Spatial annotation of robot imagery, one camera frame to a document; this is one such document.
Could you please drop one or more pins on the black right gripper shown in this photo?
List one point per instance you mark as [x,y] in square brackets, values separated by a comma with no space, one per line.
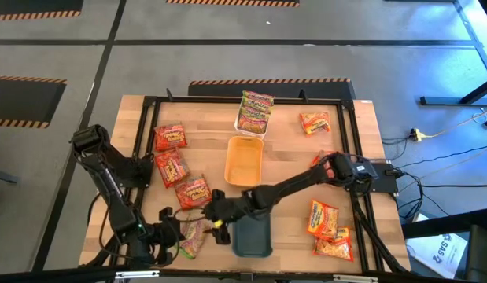
[225,210]

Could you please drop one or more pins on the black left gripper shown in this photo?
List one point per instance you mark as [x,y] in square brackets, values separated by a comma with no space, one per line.
[166,239]

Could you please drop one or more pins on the green Maruchan ramen pack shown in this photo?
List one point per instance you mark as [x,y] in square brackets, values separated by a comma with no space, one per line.
[255,108]
[192,237]
[259,96]

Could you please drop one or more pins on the red ramen noodle pack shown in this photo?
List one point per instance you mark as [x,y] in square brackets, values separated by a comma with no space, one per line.
[319,156]
[172,168]
[193,193]
[170,137]

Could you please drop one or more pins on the orange Maruchan ramen pack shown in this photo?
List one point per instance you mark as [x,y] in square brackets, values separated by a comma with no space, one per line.
[314,123]
[322,218]
[335,247]

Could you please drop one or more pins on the red ramen packet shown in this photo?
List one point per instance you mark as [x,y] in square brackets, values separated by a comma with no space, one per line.
[252,123]

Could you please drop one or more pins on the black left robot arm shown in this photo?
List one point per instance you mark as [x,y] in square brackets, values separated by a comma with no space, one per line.
[109,188]

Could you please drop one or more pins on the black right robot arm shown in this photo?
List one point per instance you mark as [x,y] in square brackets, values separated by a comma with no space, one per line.
[290,184]

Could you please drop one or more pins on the small yellow gripper tag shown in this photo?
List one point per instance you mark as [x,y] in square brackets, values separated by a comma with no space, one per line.
[219,224]

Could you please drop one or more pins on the teal plastic tray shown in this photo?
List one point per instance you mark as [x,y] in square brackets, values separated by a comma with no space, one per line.
[253,239]

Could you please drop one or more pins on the yellow plastic tray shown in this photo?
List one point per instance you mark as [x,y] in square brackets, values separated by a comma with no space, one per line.
[243,161]

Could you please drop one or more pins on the black rig crossbar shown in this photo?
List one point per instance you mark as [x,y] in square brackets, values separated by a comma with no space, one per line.
[50,278]

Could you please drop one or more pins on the black hazard-striped floor mat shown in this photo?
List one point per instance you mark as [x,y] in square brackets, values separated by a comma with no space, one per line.
[227,2]
[23,102]
[211,90]
[30,6]

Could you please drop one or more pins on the dark grey floor object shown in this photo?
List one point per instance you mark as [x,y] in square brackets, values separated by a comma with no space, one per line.
[5,178]

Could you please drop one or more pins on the white printed paper bag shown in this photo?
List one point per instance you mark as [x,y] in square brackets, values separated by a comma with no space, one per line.
[436,251]

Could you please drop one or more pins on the yellow power plug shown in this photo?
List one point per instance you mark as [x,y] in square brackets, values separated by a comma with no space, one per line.
[417,135]

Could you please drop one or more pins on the black table leg beam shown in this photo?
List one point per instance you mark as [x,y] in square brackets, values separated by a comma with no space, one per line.
[443,226]

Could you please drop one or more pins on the dark grey box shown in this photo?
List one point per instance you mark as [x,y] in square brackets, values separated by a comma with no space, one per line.
[481,255]

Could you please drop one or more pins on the silver rail bracket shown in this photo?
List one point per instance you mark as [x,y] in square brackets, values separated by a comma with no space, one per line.
[137,274]
[355,278]

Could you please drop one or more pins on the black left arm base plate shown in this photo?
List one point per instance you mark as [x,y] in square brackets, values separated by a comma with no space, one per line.
[142,182]

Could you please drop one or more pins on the black metal table frame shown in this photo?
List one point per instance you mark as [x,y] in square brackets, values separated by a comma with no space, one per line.
[188,100]

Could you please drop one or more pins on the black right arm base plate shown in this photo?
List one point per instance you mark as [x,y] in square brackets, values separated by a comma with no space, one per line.
[386,182]

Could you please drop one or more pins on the black desk frame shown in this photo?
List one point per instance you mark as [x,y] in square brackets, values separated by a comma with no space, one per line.
[443,100]

